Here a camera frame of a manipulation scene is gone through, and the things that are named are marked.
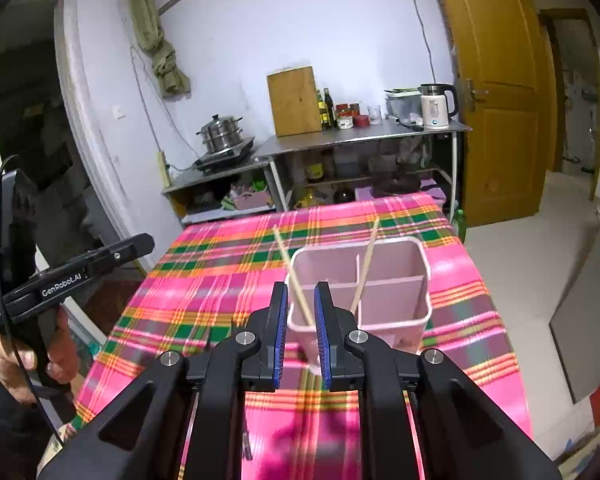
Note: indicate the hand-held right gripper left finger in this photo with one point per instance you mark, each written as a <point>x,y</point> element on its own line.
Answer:
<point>278,345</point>

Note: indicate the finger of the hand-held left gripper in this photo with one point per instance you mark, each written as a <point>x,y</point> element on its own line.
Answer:
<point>127,250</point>

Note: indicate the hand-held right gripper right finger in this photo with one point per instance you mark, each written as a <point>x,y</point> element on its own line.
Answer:
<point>322,345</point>

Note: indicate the wooden chopstick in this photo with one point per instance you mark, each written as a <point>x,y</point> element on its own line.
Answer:
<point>367,260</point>
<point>290,270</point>

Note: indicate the pink plastic utensil holder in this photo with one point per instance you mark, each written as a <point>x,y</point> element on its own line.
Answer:
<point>395,320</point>

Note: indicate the person's left forearm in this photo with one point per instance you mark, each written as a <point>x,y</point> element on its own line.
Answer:
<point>5,430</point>

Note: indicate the person's left hand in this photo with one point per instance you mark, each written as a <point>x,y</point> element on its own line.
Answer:
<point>10,367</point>

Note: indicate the pink plaid tablecloth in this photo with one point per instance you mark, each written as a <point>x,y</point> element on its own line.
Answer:
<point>205,285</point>

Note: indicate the low metal shelf table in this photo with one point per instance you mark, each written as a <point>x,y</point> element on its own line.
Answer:
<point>200,180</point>

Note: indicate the black induction cooker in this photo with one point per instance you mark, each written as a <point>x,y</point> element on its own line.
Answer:
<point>230,156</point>

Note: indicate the steel steamer pot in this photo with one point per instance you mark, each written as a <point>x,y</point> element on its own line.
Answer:
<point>222,135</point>

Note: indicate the black pot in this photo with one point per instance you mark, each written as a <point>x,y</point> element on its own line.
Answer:
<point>395,177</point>

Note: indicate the green plastic bottle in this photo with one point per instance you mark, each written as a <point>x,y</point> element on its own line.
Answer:
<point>461,225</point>

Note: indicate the purple box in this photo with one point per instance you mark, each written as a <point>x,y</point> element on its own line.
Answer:
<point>430,192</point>

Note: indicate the tall metal shelf table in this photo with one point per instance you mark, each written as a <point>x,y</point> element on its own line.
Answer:
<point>360,135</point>

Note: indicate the hanging green cloth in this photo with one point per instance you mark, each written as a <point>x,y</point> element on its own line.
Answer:
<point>155,35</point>

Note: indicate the wooden cutting board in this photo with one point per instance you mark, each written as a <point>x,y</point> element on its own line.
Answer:
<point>295,102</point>

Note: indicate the red round container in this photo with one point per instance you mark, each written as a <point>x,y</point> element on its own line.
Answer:
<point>362,121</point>

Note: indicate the yellow oil bottle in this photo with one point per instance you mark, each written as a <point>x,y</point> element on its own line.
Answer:
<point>321,112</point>

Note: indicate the dark sauce bottle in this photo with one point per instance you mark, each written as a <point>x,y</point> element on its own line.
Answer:
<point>329,110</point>

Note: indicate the clear drinking glass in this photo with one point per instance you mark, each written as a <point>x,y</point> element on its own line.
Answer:
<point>374,115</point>

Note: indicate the small red lid jar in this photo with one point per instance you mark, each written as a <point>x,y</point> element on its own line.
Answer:
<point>354,109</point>

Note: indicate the clear plastic food container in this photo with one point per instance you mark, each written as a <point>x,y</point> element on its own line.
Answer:
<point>402,106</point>

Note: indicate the white electric kettle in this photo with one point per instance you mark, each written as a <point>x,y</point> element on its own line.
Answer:
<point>435,110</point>

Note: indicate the grey flat board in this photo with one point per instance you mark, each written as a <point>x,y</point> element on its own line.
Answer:
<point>590,320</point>

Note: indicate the yellow wooden door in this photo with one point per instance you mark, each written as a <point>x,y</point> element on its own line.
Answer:
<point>495,100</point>

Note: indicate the white wall switch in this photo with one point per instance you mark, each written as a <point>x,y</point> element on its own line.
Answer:
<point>118,112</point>

